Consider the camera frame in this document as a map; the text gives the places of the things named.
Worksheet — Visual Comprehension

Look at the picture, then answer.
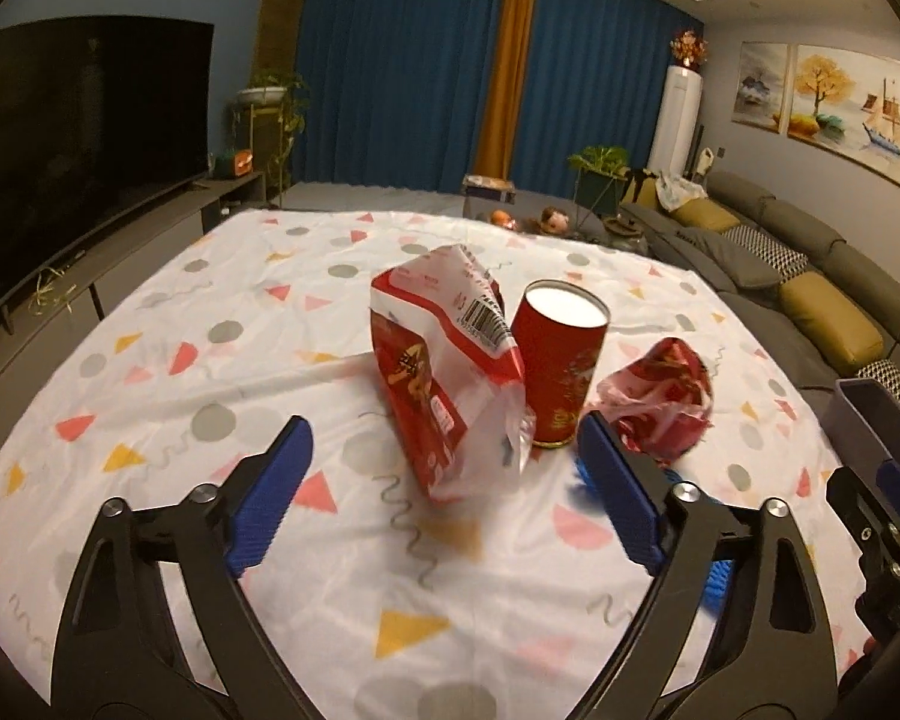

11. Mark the dark grey trash bin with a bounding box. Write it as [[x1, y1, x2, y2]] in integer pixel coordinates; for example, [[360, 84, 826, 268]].
[[821, 379, 900, 483]]

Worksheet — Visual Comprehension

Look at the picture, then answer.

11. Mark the grey sectional sofa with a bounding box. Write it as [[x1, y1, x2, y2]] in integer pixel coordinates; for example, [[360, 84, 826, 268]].
[[621, 169, 900, 413]]

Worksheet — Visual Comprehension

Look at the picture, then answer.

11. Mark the orange curtain strip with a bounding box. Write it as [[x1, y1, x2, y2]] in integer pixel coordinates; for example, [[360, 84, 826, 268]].
[[475, 0, 536, 181]]

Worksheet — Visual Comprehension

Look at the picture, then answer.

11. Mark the black white patterned cushion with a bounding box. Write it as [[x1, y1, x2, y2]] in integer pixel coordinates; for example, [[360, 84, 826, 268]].
[[722, 224, 809, 281]]

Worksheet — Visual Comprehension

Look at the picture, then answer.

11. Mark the white standing air conditioner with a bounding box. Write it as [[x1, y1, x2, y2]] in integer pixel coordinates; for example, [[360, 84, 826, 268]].
[[647, 65, 702, 174]]

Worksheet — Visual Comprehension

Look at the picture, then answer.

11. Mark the mustard yellow cushion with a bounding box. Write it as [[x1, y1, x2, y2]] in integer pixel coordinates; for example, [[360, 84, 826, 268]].
[[779, 271, 884, 369]]

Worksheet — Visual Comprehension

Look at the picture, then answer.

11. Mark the left small landscape painting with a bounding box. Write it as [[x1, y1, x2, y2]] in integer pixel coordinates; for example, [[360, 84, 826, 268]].
[[731, 41, 788, 132]]

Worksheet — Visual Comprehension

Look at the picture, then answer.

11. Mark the far mustard cushion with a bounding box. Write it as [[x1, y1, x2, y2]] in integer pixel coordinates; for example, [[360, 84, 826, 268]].
[[671, 197, 740, 234]]

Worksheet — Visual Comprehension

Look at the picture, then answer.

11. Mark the grey flat cushion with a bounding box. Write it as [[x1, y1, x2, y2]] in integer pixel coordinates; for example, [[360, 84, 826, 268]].
[[678, 227, 782, 291]]

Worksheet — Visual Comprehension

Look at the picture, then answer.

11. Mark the flower decoration atop conditioner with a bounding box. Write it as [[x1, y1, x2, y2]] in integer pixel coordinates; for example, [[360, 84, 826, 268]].
[[670, 28, 709, 71]]

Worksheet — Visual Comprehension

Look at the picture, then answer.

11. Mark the blue window curtain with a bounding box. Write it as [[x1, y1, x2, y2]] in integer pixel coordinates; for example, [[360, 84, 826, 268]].
[[294, 0, 702, 197]]

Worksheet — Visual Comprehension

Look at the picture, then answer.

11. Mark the black flat television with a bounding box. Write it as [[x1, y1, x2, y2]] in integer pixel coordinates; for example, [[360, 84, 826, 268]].
[[0, 15, 214, 310]]

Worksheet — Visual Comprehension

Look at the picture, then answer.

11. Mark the blue mesh cloth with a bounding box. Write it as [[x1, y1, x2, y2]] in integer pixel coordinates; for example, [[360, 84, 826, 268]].
[[574, 457, 733, 616]]

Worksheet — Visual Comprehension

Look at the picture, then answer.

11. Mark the red plastic wrapper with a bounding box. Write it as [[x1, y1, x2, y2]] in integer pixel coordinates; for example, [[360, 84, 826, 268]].
[[583, 337, 713, 466]]

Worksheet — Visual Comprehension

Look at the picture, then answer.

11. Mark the sailboat tree painting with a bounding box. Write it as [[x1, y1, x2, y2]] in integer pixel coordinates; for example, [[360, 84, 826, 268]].
[[785, 44, 900, 187]]

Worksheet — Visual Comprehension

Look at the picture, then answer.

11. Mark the red white snack bag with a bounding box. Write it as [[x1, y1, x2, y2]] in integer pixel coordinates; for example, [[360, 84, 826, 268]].
[[370, 244, 535, 502]]

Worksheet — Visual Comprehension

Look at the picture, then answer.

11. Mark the red cylindrical can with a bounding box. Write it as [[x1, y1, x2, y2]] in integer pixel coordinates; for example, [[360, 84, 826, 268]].
[[512, 280, 610, 449]]

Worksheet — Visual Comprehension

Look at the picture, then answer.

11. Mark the green potted floor plant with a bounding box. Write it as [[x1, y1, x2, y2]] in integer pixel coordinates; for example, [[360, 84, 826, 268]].
[[567, 145, 629, 218]]

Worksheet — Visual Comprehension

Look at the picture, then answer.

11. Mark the dark tv cabinet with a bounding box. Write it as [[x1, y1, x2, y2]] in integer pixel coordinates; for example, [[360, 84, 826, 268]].
[[0, 172, 266, 449]]

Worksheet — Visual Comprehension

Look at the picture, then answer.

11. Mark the white patterned tablecloth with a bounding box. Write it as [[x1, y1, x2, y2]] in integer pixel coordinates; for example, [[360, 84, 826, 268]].
[[0, 211, 866, 718]]

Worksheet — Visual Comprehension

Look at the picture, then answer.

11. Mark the plant on gold stand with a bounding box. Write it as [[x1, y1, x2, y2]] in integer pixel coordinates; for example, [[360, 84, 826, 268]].
[[229, 68, 310, 203]]

